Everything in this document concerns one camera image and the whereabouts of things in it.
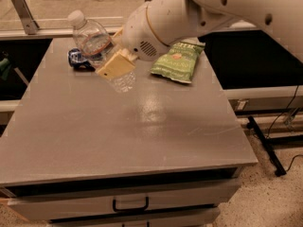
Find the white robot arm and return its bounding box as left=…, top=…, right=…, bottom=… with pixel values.
left=115, top=0, right=303, bottom=61

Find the grey drawer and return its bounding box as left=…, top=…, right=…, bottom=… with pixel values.
left=9, top=179, right=241, bottom=220
left=49, top=207, right=220, bottom=227

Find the clear plastic water bottle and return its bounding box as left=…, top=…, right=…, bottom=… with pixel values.
left=67, top=10, right=135, bottom=93

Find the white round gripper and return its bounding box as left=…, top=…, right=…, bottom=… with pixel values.
left=97, top=2, right=169, bottom=79

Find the lower grey drawer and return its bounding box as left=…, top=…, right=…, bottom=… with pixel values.
left=49, top=207, right=220, bottom=227

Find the grey horizontal rail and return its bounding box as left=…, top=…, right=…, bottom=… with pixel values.
left=0, top=20, right=259, bottom=42

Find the upper grey drawer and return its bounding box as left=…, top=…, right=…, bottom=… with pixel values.
left=9, top=179, right=241, bottom=220

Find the black floor stand bar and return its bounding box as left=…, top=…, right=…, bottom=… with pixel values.
left=247, top=116, right=286, bottom=177

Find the crushed blue soda can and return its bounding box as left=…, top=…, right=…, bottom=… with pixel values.
left=67, top=48, right=95, bottom=71

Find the left metal bracket post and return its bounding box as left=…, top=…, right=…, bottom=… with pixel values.
left=10, top=0, right=40, bottom=35

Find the green object at left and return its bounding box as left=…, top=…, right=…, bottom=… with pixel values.
left=0, top=58, right=11, bottom=80

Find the green chip bag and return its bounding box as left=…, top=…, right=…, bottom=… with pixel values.
left=151, top=42, right=205, bottom=84

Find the black drawer handle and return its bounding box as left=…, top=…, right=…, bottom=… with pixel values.
left=112, top=197, right=150, bottom=213

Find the black floor cable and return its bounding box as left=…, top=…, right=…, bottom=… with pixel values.
left=264, top=85, right=303, bottom=172

